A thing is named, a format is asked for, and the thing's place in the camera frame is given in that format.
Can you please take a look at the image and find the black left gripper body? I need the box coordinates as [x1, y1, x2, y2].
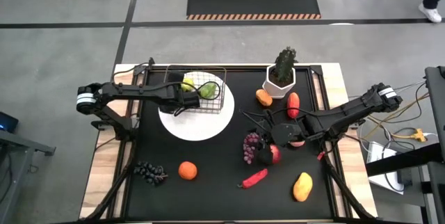
[158, 90, 191, 114]

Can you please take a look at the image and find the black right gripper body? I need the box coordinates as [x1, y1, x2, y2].
[270, 118, 310, 147]

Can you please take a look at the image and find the red apple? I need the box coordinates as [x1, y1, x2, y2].
[270, 143, 283, 165]

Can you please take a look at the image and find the green apple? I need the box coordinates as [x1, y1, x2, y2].
[180, 77, 196, 93]

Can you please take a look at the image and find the green vegetable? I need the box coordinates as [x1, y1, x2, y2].
[199, 82, 219, 100]

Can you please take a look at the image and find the purple grape bunch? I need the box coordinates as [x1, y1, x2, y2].
[242, 132, 261, 165]

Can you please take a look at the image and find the red chili pepper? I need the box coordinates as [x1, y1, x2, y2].
[237, 168, 269, 189]

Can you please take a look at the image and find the red orange mango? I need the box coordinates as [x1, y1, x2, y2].
[286, 92, 301, 120]

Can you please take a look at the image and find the orange oval fruit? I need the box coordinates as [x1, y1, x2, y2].
[255, 88, 274, 107]

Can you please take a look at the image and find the yellow mango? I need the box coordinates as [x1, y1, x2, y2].
[292, 172, 314, 203]

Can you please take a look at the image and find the round orange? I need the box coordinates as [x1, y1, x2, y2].
[178, 161, 198, 181]

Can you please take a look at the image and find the large black grape bunch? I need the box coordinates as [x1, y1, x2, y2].
[133, 161, 170, 186]

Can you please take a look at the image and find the round white plate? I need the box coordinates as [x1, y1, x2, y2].
[158, 71, 236, 142]

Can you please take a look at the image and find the white hexagonal plant pot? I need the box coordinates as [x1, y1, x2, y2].
[261, 64, 297, 99]

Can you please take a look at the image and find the black table mat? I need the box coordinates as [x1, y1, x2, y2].
[124, 67, 334, 221]

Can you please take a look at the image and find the green cactus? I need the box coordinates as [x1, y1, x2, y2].
[273, 46, 298, 83]

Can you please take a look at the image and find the white box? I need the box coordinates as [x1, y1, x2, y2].
[366, 141, 406, 195]

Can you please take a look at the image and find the black hazard-striped floor mat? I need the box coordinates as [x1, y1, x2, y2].
[186, 0, 322, 21]

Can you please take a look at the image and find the black side table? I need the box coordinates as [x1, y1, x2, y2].
[364, 143, 445, 224]

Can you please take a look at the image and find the yellow power splitter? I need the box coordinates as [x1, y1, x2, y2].
[392, 128, 428, 144]

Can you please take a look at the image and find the grey metal table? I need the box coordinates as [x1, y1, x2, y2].
[0, 129, 56, 224]

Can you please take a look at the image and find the blue-lit black device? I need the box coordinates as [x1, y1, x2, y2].
[0, 111, 20, 134]

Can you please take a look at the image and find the person's white shoe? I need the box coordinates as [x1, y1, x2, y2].
[418, 2, 443, 24]

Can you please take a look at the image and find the metal wire basket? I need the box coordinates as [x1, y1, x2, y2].
[161, 64, 227, 115]

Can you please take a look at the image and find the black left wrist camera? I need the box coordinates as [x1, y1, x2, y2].
[168, 72, 185, 86]

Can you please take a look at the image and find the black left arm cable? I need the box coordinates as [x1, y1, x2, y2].
[111, 62, 151, 79]

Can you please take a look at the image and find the yellow cable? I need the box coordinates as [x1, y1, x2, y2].
[368, 93, 430, 138]

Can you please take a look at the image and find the grey cable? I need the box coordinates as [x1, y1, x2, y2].
[392, 80, 427, 93]

